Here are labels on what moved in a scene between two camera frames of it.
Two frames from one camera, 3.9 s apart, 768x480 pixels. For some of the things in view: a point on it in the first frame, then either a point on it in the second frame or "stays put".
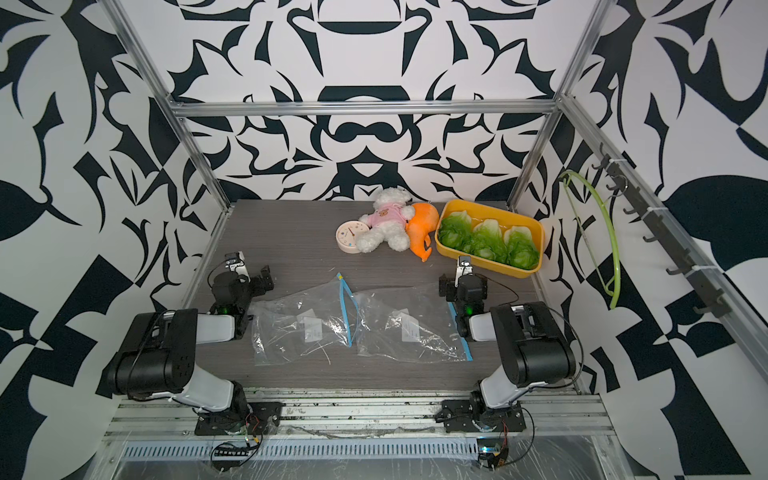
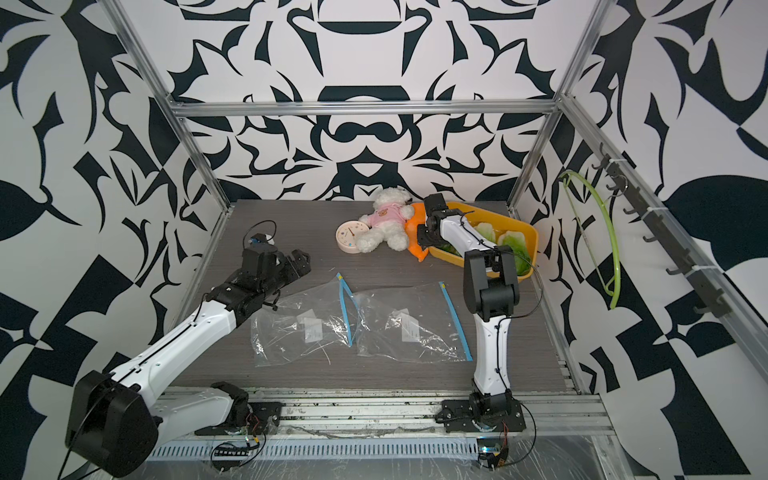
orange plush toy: (419, 226) stays put
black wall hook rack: (712, 301) stays put
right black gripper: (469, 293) -> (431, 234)
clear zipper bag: (304, 326) stays put
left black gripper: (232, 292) -> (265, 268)
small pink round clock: (346, 236) stays put
